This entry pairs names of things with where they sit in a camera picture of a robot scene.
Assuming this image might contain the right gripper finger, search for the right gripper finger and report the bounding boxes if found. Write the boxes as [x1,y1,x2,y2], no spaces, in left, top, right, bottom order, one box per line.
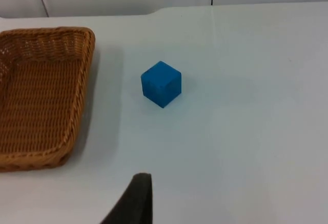
[99,173,154,224]

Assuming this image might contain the blue cube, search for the blue cube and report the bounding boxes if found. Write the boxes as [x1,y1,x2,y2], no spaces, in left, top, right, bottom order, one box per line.
[140,60,182,109]

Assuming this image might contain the pale brown wicker basket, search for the pale brown wicker basket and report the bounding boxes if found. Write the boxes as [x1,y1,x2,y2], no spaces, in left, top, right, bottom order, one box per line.
[0,26,96,172]

